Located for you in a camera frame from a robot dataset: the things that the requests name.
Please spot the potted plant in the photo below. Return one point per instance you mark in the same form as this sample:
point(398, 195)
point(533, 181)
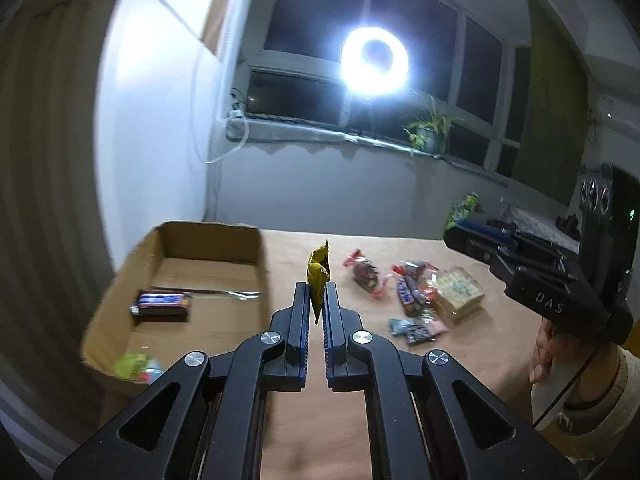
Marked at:
point(430, 127)

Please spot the window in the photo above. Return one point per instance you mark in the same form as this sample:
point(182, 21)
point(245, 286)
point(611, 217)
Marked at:
point(320, 20)

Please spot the dark speckled snack packet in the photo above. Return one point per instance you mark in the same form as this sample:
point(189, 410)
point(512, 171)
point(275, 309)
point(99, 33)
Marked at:
point(419, 334)

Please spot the red wrapped dark candy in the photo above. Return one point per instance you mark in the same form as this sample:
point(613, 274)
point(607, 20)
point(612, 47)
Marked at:
point(365, 274)
point(419, 270)

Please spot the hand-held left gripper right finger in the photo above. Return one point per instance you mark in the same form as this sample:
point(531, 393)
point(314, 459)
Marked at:
point(330, 340)

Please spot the pink snack packet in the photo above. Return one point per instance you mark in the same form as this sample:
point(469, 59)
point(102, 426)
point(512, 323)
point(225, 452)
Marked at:
point(438, 325)

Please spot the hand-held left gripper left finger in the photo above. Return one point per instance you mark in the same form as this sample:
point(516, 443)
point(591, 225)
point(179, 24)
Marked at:
point(298, 330)

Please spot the cardboard box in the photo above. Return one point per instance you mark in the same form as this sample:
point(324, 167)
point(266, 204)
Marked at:
point(210, 280)

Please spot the yellow snack packet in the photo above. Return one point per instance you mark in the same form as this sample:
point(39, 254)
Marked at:
point(318, 272)

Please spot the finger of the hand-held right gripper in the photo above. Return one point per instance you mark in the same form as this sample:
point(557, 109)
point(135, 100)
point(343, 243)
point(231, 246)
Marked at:
point(505, 234)
point(475, 245)

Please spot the green snack bag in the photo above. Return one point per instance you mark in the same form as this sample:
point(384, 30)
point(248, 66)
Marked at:
point(462, 210)

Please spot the dark chocolate bar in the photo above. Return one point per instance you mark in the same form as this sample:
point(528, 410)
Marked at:
point(162, 305)

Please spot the white ribbed panel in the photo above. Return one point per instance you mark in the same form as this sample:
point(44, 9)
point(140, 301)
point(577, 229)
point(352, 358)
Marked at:
point(45, 210)

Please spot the green round candy packet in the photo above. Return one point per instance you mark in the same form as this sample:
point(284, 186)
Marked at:
point(134, 366)

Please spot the small green snack packet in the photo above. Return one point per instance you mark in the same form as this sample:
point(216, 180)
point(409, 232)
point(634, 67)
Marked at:
point(399, 326)

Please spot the brown cardboard panel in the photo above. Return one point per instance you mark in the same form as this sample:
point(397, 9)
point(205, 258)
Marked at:
point(220, 5)

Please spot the person's right forearm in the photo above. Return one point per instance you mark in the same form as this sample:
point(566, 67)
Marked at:
point(595, 410)

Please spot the clear wafer pack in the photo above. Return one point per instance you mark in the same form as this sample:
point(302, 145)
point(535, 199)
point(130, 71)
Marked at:
point(457, 292)

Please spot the green curtain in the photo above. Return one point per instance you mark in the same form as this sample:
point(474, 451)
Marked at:
point(550, 100)

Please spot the blue white chocolate bar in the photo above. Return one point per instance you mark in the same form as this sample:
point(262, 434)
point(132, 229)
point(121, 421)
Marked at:
point(405, 292)

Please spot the person's right hand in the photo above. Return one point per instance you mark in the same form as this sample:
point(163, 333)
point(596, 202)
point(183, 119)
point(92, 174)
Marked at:
point(547, 355)

